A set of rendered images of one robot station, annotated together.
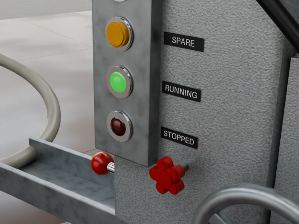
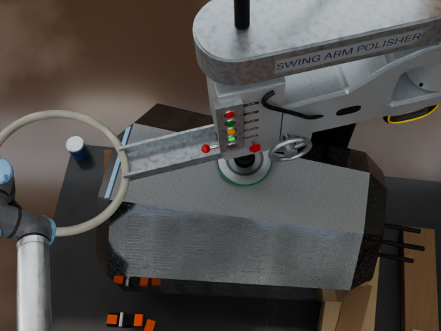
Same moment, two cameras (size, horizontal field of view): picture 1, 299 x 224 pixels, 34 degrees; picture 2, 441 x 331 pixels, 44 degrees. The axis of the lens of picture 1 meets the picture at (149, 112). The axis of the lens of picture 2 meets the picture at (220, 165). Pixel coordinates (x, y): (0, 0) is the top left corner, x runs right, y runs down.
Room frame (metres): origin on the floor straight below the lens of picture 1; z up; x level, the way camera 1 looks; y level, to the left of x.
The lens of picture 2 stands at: (-0.03, 0.59, 2.86)
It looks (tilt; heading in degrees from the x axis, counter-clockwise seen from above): 66 degrees down; 316
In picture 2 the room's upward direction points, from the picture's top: 7 degrees counter-clockwise
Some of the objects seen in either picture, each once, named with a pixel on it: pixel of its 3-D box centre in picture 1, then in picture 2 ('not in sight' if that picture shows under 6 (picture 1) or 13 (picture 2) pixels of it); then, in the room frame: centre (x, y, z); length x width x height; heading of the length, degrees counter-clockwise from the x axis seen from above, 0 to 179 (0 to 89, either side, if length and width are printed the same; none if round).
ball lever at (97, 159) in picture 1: (114, 168); (212, 147); (0.58, 0.04, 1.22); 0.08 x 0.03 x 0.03; 53
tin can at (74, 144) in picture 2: not in sight; (77, 148); (1.60, 0.16, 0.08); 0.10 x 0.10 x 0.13
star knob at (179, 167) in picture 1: (174, 171); (254, 144); (0.45, -0.03, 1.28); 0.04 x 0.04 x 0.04; 53
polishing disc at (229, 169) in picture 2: not in sight; (244, 159); (0.56, -0.10, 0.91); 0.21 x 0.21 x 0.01
